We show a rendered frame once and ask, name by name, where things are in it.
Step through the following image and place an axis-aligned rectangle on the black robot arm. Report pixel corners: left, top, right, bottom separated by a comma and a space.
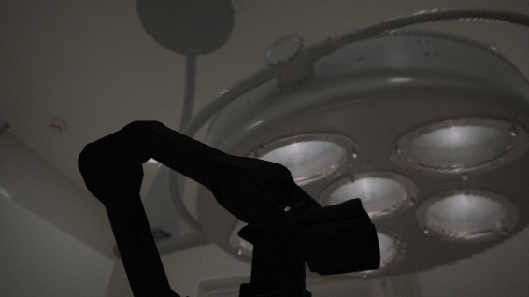
78, 120, 380, 297

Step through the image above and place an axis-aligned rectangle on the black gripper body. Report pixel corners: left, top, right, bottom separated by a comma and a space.
250, 272, 312, 297

